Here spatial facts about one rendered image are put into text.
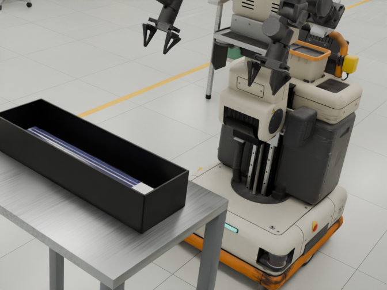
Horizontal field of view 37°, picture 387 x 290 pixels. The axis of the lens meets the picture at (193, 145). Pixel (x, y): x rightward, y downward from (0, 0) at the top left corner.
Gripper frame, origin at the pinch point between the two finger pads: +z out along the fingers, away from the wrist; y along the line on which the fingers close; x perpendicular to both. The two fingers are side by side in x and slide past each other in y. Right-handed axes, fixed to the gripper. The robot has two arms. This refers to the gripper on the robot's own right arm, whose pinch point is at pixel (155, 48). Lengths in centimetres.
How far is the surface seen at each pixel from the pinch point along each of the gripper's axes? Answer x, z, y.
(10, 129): -50, 37, 1
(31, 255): 24, 100, -38
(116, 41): 231, -3, -210
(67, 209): -51, 48, 30
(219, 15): 171, -43, -86
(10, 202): -58, 52, 18
